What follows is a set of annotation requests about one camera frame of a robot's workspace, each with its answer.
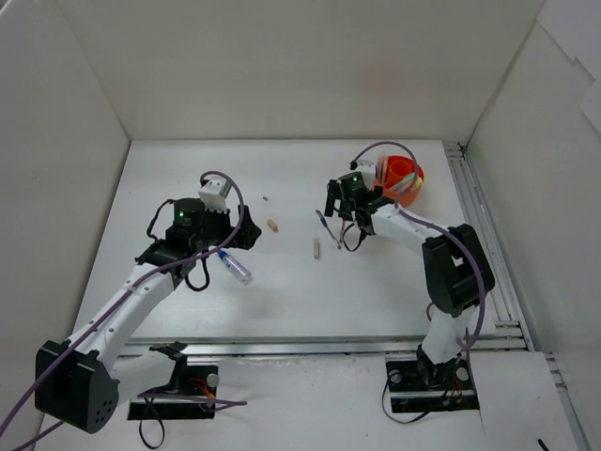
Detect pink capped pen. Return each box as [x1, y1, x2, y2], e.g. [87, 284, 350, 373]
[378, 153, 388, 183]

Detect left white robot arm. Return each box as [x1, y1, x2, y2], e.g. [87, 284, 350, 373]
[34, 197, 261, 433]

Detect orange round divided container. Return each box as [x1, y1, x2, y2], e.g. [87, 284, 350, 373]
[374, 154, 424, 207]

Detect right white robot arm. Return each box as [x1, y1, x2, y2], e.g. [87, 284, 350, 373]
[324, 172, 496, 388]

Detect purple cable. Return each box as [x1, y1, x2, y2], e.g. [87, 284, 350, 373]
[0, 169, 248, 451]
[351, 140, 487, 351]

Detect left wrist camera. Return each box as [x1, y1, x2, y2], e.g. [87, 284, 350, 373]
[198, 176, 232, 213]

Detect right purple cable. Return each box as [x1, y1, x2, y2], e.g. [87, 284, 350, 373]
[351, 140, 487, 351]

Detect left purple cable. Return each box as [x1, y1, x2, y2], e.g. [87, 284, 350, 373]
[0, 169, 248, 451]

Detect green highlighter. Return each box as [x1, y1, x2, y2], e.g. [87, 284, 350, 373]
[399, 175, 415, 191]

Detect clear blue glue bottle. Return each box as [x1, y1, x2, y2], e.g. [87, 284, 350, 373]
[217, 250, 252, 285]

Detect aluminium frame rail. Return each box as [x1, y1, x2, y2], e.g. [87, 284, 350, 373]
[444, 144, 592, 450]

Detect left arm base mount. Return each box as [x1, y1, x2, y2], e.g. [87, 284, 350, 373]
[127, 364, 220, 421]

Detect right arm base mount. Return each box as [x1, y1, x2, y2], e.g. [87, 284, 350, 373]
[384, 357, 480, 415]

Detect blue gel pen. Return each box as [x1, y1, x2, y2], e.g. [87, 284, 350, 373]
[315, 210, 342, 250]

